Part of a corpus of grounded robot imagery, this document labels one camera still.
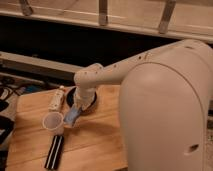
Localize wooden cutting board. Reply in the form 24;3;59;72
6;86;126;171

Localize metal railing post right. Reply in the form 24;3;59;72
158;0;176;34

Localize metal railing post left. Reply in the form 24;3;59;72
19;0;33;16

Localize white tube bottle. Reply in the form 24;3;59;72
48;86;65;111

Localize black white striped bar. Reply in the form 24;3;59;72
44;135;64;170

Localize black cables at left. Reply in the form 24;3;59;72
0;76;21;171

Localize metal railing post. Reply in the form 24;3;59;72
19;0;33;16
99;0;108;26
158;0;176;34

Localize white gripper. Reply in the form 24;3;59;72
74;87;96;110

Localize black ceramic bowl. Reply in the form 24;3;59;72
66;87;97;115

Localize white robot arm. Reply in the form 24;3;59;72
74;40;213;171

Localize metal railing post middle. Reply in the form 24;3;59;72
99;0;108;26

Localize clear plastic cup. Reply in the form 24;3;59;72
42;112;64;135

